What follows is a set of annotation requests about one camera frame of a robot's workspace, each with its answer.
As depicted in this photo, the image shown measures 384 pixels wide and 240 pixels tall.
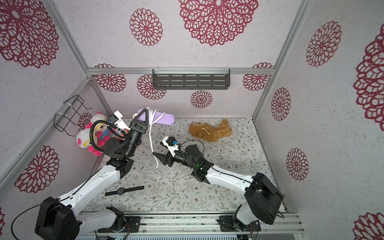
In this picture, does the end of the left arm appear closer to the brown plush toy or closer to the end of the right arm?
the end of the right arm

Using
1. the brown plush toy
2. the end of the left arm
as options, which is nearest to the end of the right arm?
the end of the left arm

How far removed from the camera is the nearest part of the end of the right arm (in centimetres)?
58

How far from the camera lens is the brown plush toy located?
102 centimetres

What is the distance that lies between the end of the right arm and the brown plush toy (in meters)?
0.39
